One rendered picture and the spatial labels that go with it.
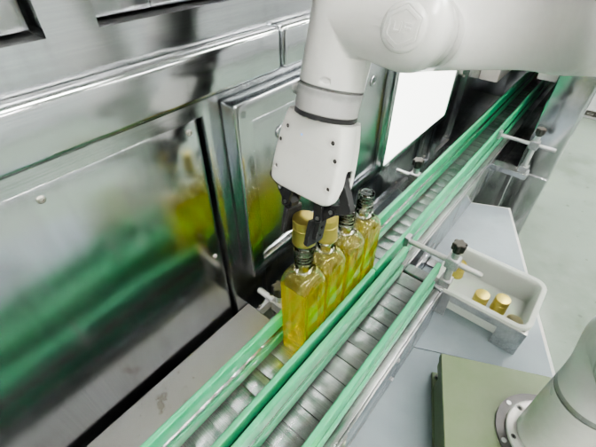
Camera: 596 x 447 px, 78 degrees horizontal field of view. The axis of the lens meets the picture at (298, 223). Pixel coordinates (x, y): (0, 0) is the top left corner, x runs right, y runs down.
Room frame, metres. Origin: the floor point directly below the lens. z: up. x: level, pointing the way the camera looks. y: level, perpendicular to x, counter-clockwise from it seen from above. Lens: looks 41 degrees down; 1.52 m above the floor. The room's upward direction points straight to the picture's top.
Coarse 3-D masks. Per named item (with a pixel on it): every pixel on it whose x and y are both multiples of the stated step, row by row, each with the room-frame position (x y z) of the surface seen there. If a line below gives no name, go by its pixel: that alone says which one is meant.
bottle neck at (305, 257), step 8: (296, 248) 0.38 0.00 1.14; (312, 248) 0.38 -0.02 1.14; (296, 256) 0.37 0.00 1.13; (304, 256) 0.37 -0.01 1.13; (312, 256) 0.38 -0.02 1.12; (296, 264) 0.37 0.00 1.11; (304, 264) 0.37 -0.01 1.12; (312, 264) 0.38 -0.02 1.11; (296, 272) 0.37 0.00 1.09; (304, 272) 0.37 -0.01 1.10
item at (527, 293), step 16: (464, 256) 0.67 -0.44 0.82; (480, 256) 0.65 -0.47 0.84; (464, 272) 0.66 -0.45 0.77; (496, 272) 0.62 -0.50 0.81; (512, 272) 0.60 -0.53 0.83; (448, 288) 0.55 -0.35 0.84; (464, 288) 0.60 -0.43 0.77; (480, 288) 0.60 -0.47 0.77; (496, 288) 0.60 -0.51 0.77; (512, 288) 0.59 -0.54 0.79; (528, 288) 0.57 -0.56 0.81; (544, 288) 0.55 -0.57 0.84; (480, 304) 0.50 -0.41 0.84; (512, 304) 0.55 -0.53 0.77; (528, 304) 0.55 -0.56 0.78; (512, 320) 0.46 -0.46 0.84; (528, 320) 0.46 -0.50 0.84
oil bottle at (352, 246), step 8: (360, 232) 0.47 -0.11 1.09; (336, 240) 0.45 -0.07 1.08; (344, 240) 0.45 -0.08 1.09; (352, 240) 0.45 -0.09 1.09; (360, 240) 0.46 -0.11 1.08; (344, 248) 0.44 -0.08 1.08; (352, 248) 0.44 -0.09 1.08; (360, 248) 0.46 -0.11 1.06; (352, 256) 0.44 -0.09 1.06; (360, 256) 0.47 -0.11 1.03; (352, 264) 0.45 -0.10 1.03; (360, 264) 0.47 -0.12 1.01; (344, 272) 0.44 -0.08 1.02; (352, 272) 0.45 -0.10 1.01; (344, 280) 0.44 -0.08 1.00; (352, 280) 0.45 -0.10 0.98; (344, 288) 0.44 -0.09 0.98; (352, 288) 0.46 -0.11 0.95; (344, 296) 0.44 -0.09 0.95
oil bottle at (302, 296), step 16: (288, 272) 0.38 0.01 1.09; (320, 272) 0.38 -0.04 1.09; (288, 288) 0.37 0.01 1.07; (304, 288) 0.35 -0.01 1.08; (320, 288) 0.37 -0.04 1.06; (288, 304) 0.37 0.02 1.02; (304, 304) 0.35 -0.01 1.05; (320, 304) 0.37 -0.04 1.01; (288, 320) 0.37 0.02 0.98; (304, 320) 0.35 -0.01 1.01; (320, 320) 0.38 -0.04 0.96; (288, 336) 0.37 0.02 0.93; (304, 336) 0.35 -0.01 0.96
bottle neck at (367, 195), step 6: (360, 192) 0.51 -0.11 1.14; (366, 192) 0.52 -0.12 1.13; (372, 192) 0.51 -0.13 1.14; (360, 198) 0.51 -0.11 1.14; (366, 198) 0.50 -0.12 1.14; (372, 198) 0.51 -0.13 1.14; (360, 204) 0.51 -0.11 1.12; (366, 204) 0.50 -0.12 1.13; (372, 204) 0.51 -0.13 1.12; (360, 210) 0.50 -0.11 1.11; (366, 210) 0.50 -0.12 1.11; (360, 216) 0.50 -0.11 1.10; (366, 216) 0.50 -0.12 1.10
